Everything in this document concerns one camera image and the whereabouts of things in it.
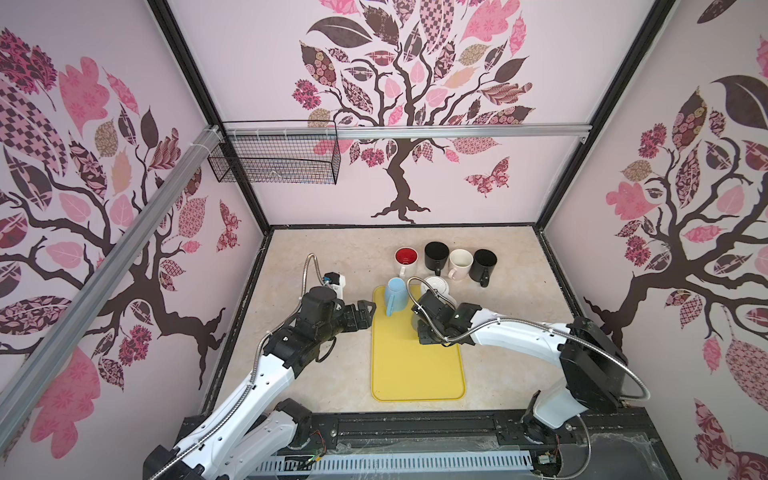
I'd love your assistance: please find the pale pink mug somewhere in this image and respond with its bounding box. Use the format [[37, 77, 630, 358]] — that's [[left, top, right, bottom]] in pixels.
[[447, 249, 474, 281]]

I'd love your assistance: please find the cream white mug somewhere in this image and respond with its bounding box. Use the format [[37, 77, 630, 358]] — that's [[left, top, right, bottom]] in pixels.
[[394, 247, 419, 280]]

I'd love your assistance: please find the dark green white-bottom mug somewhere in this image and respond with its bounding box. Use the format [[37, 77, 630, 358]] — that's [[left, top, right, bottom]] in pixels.
[[424, 241, 451, 277]]

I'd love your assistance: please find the black mug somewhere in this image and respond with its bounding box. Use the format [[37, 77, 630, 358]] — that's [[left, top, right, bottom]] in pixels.
[[469, 249, 498, 288]]

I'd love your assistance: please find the grey mug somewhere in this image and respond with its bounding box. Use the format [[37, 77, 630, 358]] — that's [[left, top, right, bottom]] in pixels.
[[411, 311, 421, 332]]

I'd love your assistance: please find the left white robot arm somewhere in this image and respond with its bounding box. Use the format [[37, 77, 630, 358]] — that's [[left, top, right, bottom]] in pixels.
[[142, 286, 376, 479]]

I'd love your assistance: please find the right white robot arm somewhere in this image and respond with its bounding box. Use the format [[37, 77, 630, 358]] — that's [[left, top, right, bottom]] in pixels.
[[412, 291, 628, 437]]

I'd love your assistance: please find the light blue mug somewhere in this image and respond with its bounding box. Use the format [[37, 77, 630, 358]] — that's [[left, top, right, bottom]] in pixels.
[[385, 277, 409, 317]]

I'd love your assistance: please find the white ribbed-bottom mug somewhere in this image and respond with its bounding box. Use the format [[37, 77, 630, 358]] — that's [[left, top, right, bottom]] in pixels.
[[420, 276, 449, 297]]

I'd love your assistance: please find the yellow tray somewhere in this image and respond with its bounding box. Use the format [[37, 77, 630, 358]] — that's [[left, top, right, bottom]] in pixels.
[[371, 286, 466, 402]]

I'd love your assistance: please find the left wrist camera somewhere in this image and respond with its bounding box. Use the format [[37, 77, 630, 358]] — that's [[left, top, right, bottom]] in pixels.
[[323, 272, 346, 300]]

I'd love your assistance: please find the black base frame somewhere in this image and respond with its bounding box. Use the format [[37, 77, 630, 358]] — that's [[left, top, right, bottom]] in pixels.
[[160, 407, 682, 480]]

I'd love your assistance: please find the white slotted cable duct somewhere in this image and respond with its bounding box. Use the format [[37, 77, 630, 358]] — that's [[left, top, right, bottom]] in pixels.
[[250, 451, 534, 478]]

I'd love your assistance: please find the black wire basket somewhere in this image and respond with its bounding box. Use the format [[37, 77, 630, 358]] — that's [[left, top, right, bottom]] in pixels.
[[208, 120, 341, 185]]

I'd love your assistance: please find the back aluminium rail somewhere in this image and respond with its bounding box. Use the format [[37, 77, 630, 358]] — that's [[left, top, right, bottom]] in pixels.
[[225, 122, 592, 140]]

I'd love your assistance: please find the aluminium rail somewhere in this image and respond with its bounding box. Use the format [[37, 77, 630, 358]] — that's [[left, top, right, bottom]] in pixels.
[[1, 125, 222, 448], [225, 122, 592, 140]]

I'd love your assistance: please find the left metal cable conduit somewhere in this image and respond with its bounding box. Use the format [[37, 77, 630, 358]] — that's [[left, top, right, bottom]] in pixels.
[[146, 253, 328, 480]]

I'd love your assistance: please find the left aluminium rail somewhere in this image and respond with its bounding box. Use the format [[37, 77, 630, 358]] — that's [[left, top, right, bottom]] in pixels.
[[1, 125, 222, 448]]

